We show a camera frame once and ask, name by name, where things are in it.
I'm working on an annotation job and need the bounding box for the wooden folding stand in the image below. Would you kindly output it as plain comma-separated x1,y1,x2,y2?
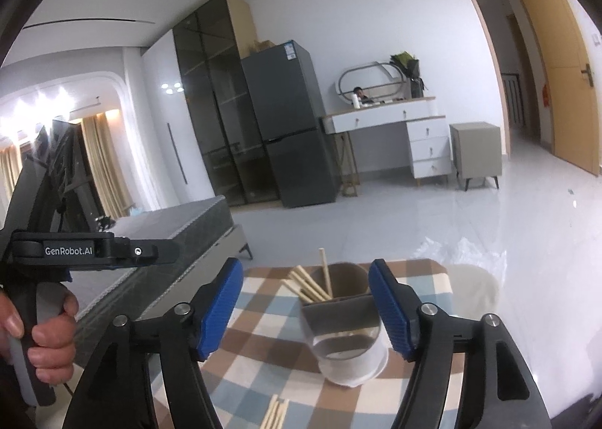
339,130,362,198

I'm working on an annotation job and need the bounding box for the bunch of wooden chopsticks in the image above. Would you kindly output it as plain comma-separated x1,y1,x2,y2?
281,248,336,305

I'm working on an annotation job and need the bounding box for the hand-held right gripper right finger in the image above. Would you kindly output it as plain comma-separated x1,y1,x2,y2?
368,259,553,429

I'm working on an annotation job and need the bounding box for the white dressing table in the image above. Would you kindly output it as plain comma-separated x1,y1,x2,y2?
321,97,453,187

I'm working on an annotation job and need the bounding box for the oval mirror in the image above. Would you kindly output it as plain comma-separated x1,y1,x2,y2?
335,61,406,106

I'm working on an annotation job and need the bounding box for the pile of wooden chopsticks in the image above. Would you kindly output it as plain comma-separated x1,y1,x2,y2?
260,394,291,429

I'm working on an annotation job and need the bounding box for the grey nightstand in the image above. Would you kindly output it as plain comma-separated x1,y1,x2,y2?
449,122,503,192

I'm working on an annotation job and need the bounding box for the stair railing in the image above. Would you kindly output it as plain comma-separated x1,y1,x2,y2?
502,74,526,129

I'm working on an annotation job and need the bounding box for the white wardrobe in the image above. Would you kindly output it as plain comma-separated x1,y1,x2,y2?
140,29,191,212

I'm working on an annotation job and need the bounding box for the dark glass cabinet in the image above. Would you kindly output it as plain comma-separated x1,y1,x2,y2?
172,0,283,210

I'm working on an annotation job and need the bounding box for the checked tablecloth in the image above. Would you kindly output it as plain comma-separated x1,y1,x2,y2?
136,259,455,429

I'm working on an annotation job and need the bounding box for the wrapped flower bouquet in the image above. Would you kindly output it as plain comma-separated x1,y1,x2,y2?
389,52,427,99

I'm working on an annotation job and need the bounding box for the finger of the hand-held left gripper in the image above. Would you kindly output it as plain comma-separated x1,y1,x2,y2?
114,239,182,268

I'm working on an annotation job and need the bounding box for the dark grey fridge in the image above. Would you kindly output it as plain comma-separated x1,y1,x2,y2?
241,40,340,210

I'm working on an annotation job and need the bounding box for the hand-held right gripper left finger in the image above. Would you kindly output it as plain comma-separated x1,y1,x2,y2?
63,257,244,429

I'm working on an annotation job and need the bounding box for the grey bed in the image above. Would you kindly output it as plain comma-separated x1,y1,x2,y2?
66,195,255,366

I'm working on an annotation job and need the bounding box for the wooden door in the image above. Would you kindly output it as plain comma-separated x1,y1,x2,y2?
517,0,602,176

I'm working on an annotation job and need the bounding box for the person's left hand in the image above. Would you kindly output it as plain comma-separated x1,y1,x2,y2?
0,290,79,387

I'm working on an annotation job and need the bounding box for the beige curtain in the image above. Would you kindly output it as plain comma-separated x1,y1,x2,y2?
82,114,135,219
0,149,22,204

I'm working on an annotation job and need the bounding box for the white utensil holder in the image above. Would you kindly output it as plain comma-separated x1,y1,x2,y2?
298,262,389,387

